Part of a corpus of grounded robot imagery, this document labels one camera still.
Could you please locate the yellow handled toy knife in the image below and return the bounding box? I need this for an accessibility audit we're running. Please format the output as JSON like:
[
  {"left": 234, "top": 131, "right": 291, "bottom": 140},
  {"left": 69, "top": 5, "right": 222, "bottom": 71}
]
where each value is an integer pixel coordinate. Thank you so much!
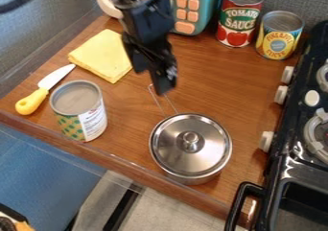
[{"left": 13, "top": 63, "right": 78, "bottom": 116}]

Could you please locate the yellow cloth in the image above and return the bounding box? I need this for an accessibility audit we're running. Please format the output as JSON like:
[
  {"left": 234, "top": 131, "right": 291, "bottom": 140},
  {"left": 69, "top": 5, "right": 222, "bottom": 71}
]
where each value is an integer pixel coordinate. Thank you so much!
[{"left": 66, "top": 28, "right": 135, "bottom": 84}]

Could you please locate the toy microwave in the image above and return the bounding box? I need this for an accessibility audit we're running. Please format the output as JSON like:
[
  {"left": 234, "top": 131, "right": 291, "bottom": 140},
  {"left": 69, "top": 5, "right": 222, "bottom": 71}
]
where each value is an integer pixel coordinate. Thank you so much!
[{"left": 92, "top": 0, "right": 224, "bottom": 36}]

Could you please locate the silver pot lid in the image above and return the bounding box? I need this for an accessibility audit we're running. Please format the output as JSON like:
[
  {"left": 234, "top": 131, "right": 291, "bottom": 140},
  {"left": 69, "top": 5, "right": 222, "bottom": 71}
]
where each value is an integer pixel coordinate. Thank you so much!
[{"left": 148, "top": 112, "right": 234, "bottom": 177}]

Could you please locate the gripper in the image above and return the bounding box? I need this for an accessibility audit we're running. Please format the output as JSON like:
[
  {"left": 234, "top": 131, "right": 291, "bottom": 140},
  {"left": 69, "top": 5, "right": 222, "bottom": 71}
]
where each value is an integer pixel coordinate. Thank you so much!
[{"left": 112, "top": 0, "right": 180, "bottom": 97}]

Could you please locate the toy stove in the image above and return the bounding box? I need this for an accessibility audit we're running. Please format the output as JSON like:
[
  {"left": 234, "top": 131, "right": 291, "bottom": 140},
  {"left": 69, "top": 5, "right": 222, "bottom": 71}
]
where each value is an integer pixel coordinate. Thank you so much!
[{"left": 223, "top": 19, "right": 328, "bottom": 231}]

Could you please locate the green and yellow can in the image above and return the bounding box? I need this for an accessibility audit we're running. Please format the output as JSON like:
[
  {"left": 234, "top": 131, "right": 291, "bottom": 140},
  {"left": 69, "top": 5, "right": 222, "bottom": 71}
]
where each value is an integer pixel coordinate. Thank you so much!
[{"left": 48, "top": 80, "right": 109, "bottom": 143}]

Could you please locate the red tomato can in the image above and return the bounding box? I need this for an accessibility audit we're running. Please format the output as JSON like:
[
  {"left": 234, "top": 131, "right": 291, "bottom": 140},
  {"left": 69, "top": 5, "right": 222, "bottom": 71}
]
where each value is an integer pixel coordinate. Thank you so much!
[{"left": 215, "top": 0, "right": 266, "bottom": 49}]

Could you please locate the silver pot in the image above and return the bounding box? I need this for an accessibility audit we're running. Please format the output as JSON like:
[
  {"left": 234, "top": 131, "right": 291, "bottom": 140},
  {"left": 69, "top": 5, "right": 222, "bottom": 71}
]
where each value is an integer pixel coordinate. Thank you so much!
[{"left": 146, "top": 83, "right": 235, "bottom": 187}]

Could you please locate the yellow pineapple can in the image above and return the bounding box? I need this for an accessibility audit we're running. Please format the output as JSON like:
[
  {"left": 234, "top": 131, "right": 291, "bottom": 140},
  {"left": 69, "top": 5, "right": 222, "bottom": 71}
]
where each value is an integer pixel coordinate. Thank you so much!
[{"left": 254, "top": 10, "right": 307, "bottom": 61}]

